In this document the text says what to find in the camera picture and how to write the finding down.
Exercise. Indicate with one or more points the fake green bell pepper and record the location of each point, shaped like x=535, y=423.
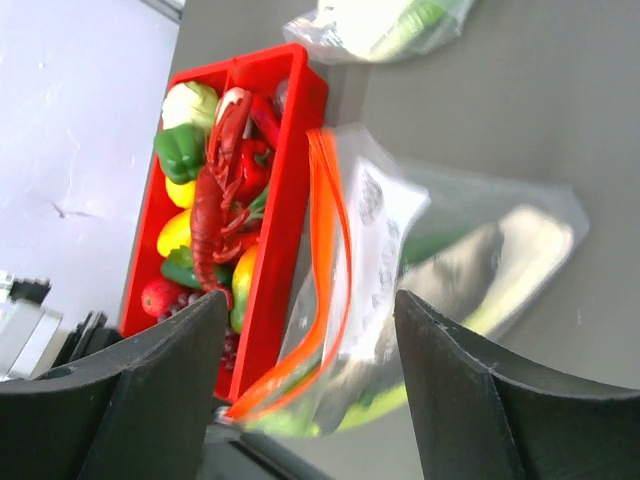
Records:
x=181, y=152

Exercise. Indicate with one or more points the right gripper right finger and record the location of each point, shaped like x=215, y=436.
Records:
x=481, y=411

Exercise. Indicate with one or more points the fake celery stalk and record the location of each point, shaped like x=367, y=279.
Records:
x=535, y=246

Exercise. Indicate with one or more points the fake red strawberry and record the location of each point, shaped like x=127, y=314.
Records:
x=158, y=295

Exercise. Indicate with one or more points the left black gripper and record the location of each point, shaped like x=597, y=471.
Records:
x=230, y=453

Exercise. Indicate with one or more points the fake white cauliflower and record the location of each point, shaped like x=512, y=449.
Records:
x=190, y=102

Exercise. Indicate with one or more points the fake grey fish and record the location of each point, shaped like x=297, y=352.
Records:
x=454, y=282

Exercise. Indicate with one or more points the fake red lobster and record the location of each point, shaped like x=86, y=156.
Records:
x=212, y=224

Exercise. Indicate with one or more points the red plastic tray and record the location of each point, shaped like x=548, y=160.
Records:
x=260, y=340

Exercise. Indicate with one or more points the fake red bell pepper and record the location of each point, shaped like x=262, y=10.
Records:
x=254, y=168

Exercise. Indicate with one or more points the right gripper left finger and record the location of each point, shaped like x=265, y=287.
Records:
x=135, y=410

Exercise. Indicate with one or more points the fake green cucumber in bag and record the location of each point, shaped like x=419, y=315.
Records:
x=417, y=249

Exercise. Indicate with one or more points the clear orange zip bag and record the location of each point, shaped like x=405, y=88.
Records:
x=363, y=206

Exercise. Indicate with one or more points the fake orange yellow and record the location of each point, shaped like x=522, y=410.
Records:
x=175, y=233

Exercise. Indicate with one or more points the fake green cucumber in tray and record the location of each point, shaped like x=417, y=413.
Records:
x=178, y=267

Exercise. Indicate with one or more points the fake cabbage in bag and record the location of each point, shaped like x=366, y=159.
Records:
x=380, y=31

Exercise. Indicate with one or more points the fake mango yellow green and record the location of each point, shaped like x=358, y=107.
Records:
x=241, y=286

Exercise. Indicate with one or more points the fake yellow lemon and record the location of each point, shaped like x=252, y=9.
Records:
x=182, y=195

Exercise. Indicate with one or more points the clear bag with cabbage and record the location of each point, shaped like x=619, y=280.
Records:
x=319, y=38

